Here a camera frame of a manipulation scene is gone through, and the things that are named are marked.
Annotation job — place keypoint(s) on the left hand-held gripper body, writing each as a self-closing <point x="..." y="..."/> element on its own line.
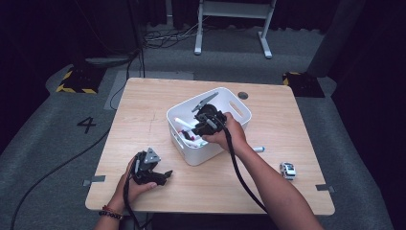
<point x="145" y="166"/>

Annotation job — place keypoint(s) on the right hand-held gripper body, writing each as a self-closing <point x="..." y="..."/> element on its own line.
<point x="214" y="118"/>

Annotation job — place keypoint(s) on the pink cap marker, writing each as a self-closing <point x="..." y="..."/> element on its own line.
<point x="183" y="123"/>

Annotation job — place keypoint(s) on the white plastic bin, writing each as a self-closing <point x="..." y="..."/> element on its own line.
<point x="198" y="156"/>

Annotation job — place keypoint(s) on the light blue cap marker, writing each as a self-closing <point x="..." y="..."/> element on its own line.
<point x="261" y="149"/>

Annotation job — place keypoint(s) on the white toy car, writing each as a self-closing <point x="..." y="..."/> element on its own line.
<point x="288" y="171"/>

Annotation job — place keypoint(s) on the person's right hand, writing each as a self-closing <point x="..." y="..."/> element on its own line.
<point x="231" y="135"/>

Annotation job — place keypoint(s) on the person's left hand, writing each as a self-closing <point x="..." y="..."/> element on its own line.
<point x="127" y="190"/>

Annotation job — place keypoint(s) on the grey table grommet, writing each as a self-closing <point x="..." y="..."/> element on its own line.
<point x="242" y="95"/>

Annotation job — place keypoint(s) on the grey tape strip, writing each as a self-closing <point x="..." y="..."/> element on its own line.
<point x="325" y="188"/>
<point x="95" y="179"/>

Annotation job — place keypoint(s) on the black yellow striped base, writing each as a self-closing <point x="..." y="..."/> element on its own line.
<point x="81" y="80"/>
<point x="303" y="84"/>

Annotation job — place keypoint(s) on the black pole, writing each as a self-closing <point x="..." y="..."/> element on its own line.
<point x="135" y="32"/>

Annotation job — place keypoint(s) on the grey flat stand base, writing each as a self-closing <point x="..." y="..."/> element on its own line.
<point x="108" y="60"/>

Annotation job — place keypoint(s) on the white metal stand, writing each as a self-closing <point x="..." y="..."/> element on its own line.
<point x="234" y="9"/>

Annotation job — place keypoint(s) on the grey fabric column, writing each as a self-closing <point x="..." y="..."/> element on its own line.
<point x="335" y="41"/>

